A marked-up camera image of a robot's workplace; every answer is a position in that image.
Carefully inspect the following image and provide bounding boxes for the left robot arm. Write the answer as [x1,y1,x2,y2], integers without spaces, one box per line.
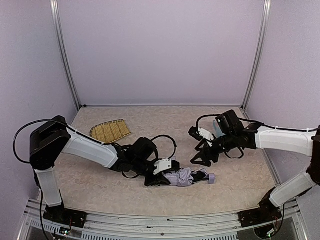
[29,115,180,208]

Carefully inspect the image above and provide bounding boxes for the aluminium front rail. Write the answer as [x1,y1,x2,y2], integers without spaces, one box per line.
[15,199,308,240]

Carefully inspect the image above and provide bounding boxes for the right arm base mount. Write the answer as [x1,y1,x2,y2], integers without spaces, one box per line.
[238,205,282,228]

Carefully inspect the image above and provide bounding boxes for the lilac folding umbrella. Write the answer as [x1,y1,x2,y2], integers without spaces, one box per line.
[162,167,216,187]

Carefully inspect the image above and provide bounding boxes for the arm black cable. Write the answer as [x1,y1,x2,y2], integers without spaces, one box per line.
[195,113,320,133]
[13,119,177,165]

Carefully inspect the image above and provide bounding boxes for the woven bamboo tray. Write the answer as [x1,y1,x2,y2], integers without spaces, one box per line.
[89,119,131,144]

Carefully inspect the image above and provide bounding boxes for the left aluminium corner post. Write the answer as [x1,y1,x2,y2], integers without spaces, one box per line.
[50,0,82,111]

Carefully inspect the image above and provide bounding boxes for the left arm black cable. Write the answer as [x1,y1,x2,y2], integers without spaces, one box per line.
[13,119,177,165]

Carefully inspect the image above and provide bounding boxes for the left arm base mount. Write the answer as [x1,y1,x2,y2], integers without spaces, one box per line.
[43,205,88,228]

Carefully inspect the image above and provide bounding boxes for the aluminium corner post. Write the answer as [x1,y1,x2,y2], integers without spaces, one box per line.
[241,0,272,111]
[50,0,82,111]

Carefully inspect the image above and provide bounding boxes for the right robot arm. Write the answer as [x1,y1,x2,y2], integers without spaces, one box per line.
[188,109,320,210]

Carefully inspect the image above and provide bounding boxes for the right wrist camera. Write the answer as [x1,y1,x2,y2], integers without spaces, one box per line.
[188,126,215,142]

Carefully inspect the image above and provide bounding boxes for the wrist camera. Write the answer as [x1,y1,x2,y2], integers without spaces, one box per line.
[188,126,215,142]
[153,158,180,175]

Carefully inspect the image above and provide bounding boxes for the light blue mug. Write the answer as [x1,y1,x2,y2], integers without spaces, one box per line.
[213,120,225,138]

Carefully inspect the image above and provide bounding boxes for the right aluminium corner post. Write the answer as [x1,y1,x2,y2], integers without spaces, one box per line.
[241,0,272,111]

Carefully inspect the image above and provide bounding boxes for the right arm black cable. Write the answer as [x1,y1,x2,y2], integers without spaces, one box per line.
[195,113,320,133]

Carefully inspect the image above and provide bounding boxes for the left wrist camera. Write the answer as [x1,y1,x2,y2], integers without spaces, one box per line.
[153,158,180,175]

